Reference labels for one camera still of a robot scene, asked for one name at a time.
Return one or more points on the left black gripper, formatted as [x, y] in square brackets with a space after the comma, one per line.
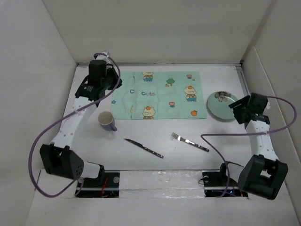
[110, 69]

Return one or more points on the purple ceramic mug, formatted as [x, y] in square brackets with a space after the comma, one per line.
[107, 121]

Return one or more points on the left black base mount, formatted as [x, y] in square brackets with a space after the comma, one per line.
[107, 187]

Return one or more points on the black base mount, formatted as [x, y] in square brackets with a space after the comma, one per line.
[214, 182]
[107, 187]

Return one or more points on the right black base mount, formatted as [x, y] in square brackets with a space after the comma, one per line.
[214, 182]

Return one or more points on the steel table knife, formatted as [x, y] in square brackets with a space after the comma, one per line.
[144, 148]

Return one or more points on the steel fork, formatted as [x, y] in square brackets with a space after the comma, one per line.
[179, 138]

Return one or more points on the green cartoon print cloth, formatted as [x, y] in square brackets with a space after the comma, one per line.
[159, 95]

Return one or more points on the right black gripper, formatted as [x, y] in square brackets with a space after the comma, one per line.
[243, 101]

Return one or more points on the light green floral plate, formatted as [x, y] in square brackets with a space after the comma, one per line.
[218, 104]

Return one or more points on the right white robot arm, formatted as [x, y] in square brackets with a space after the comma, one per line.
[264, 174]

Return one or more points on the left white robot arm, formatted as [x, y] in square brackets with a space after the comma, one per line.
[59, 157]

